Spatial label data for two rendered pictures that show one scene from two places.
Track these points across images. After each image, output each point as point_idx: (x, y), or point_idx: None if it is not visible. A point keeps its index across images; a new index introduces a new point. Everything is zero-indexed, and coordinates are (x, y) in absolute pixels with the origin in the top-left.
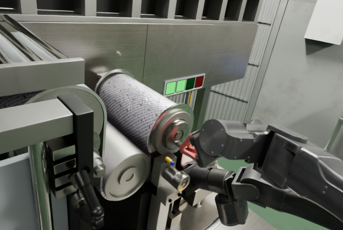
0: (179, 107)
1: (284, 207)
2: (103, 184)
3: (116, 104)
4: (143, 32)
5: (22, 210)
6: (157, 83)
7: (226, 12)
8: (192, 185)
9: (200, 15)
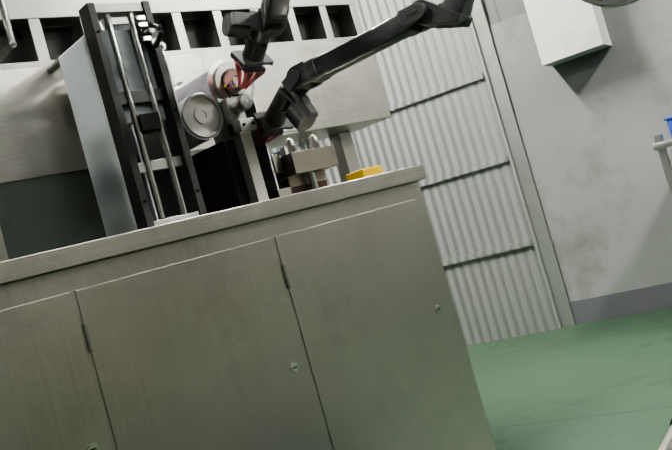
0: (228, 60)
1: (317, 69)
2: (181, 116)
3: (183, 95)
4: (198, 62)
5: (130, 56)
6: None
7: (311, 37)
8: (269, 124)
9: None
